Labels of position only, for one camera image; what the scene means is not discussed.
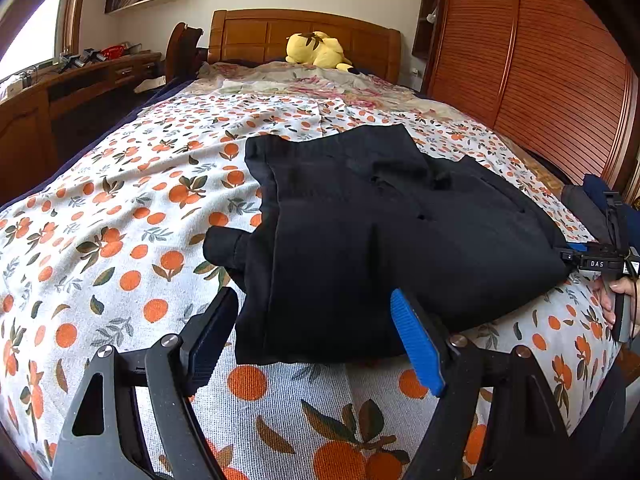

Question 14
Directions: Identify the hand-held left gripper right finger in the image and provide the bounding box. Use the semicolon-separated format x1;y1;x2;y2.
390;288;576;480

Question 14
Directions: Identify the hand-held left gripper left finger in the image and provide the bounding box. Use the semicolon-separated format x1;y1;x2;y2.
52;287;240;480

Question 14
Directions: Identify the black coat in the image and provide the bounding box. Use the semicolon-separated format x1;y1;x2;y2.
202;124;574;367

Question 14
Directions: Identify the person's right hand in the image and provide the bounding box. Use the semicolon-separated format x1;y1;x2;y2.
597;278;638;328

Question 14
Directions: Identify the dark grey cloth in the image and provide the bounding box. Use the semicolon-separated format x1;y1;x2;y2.
559;174;617;243

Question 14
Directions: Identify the orange print bed sheet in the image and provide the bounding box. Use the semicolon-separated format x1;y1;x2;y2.
0;91;627;480

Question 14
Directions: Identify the wooden louvered wardrobe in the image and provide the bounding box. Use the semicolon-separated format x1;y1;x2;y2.
412;0;640;207

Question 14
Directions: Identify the pink floral blanket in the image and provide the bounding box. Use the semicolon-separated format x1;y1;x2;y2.
196;60;497;127

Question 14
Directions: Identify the wooden desk with cabinets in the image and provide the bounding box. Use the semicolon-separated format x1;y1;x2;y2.
0;50;165;207

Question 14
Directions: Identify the wooden chair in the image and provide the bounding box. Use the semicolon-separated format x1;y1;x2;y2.
164;22;207;85

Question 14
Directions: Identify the yellow plush toy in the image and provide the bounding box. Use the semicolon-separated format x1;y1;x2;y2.
284;31;354;72

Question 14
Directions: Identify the wooden bed headboard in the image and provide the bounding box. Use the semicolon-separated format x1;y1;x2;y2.
207;8;403;84

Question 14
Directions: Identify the pile of black gadgets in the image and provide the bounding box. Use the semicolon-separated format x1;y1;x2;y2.
56;48;102;74

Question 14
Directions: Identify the window with wooden frame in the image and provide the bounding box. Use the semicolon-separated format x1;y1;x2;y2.
0;0;93;83

